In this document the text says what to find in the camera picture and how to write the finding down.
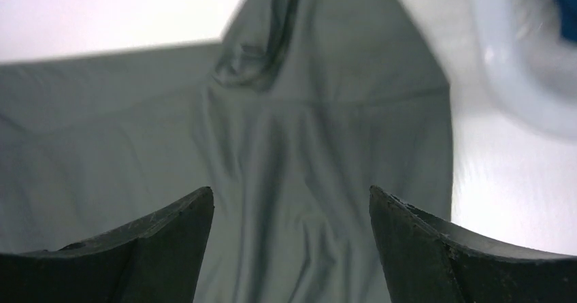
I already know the white perforated laundry basket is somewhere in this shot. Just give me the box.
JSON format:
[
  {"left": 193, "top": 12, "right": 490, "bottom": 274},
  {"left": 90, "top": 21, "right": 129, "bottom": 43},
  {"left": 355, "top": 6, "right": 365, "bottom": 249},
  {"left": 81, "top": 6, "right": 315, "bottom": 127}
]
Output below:
[{"left": 470, "top": 0, "right": 576, "bottom": 139}]

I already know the dark grey t shirt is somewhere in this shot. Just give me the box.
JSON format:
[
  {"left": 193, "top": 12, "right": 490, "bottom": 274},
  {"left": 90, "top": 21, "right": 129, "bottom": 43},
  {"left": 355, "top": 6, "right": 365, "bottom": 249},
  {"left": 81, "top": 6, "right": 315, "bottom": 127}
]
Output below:
[{"left": 1, "top": 0, "right": 452, "bottom": 302}]

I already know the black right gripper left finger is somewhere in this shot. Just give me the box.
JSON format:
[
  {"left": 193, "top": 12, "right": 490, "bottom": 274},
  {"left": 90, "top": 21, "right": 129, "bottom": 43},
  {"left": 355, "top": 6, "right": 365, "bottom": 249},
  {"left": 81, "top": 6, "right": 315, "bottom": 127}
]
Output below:
[{"left": 1, "top": 187, "right": 214, "bottom": 302}]

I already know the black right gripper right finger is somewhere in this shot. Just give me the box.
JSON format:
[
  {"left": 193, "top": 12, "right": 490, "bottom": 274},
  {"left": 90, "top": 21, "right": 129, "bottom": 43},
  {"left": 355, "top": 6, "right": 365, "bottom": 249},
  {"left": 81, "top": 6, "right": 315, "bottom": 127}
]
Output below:
[{"left": 369, "top": 186, "right": 576, "bottom": 303}]

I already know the blue t shirt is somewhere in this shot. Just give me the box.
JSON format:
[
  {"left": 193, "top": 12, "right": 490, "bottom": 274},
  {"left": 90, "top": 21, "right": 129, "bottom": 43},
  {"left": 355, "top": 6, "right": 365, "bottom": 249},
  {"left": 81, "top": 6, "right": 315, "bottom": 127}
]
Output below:
[{"left": 555, "top": 0, "right": 576, "bottom": 43}]

